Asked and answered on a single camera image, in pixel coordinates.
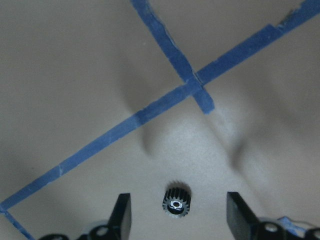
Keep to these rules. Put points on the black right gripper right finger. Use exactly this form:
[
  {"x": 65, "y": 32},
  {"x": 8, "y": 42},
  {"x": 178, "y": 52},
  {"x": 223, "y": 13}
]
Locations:
[{"x": 241, "y": 220}]

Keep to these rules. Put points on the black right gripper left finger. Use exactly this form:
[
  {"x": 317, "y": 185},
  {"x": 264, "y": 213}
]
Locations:
[{"x": 120, "y": 220}]

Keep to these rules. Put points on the brown grid table mat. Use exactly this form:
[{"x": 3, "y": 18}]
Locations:
[{"x": 194, "y": 86}]

